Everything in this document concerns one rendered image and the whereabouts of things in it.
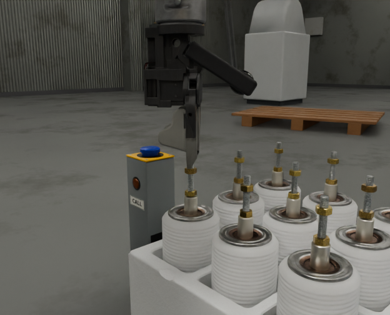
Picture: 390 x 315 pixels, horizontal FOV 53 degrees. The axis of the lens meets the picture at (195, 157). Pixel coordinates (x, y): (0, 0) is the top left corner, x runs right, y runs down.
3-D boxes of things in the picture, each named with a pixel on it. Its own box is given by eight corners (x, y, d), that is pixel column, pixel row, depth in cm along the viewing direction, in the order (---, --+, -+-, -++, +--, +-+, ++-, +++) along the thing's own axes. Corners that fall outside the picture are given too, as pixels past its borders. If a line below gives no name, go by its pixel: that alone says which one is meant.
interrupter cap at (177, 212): (222, 214, 65) (222, 209, 65) (193, 227, 59) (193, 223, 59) (188, 204, 69) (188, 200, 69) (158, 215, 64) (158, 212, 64)
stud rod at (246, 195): (250, 225, 55) (252, 175, 54) (247, 228, 55) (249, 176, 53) (244, 224, 56) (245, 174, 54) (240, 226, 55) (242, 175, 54)
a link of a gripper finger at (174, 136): (159, 167, 61) (159, 109, 60) (197, 168, 61) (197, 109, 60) (155, 170, 58) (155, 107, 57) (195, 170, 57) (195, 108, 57)
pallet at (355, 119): (387, 124, 343) (388, 112, 341) (373, 137, 277) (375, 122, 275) (263, 115, 403) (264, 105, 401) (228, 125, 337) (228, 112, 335)
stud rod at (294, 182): (297, 207, 63) (300, 162, 61) (293, 208, 62) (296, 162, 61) (292, 205, 64) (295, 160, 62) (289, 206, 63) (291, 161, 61)
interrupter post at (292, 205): (303, 217, 63) (304, 198, 62) (293, 220, 62) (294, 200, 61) (291, 212, 65) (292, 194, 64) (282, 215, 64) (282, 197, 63)
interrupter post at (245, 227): (256, 236, 56) (257, 214, 55) (249, 242, 54) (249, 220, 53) (241, 232, 57) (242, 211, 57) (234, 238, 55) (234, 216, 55)
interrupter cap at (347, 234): (379, 229, 58) (380, 225, 58) (403, 252, 51) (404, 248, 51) (329, 228, 59) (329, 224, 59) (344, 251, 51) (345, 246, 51)
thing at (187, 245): (229, 307, 69) (231, 212, 65) (194, 335, 62) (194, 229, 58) (188, 288, 75) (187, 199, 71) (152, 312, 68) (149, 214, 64)
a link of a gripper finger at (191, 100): (186, 137, 61) (187, 80, 60) (197, 137, 60) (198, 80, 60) (182, 138, 56) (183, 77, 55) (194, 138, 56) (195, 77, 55)
